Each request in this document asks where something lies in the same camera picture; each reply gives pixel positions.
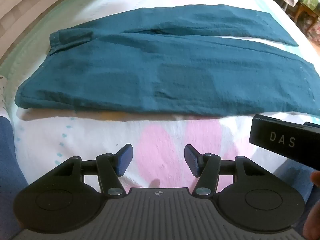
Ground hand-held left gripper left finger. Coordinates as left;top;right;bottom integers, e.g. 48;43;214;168
54;144;134;197

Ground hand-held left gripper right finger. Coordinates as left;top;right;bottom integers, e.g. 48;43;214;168
184;144;267;197

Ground teal pants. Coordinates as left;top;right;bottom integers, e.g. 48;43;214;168
14;4;320;117

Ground person's right forearm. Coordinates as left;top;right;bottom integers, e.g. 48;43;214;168
303;200;320;240

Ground person's right hand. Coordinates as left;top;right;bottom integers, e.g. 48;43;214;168
309;171;320;190

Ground white pastel printed bed sheet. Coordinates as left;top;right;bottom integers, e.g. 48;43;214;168
0;0;320;189

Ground person's blue trouser leg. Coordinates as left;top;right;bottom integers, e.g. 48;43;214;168
0;116;28;240

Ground wooden table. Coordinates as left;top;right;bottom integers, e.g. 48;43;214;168
292;0;320;32

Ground white patterned cloth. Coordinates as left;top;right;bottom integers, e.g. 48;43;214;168
0;76;8;108

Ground beige panelled headboard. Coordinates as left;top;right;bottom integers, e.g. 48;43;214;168
0;0;84;64

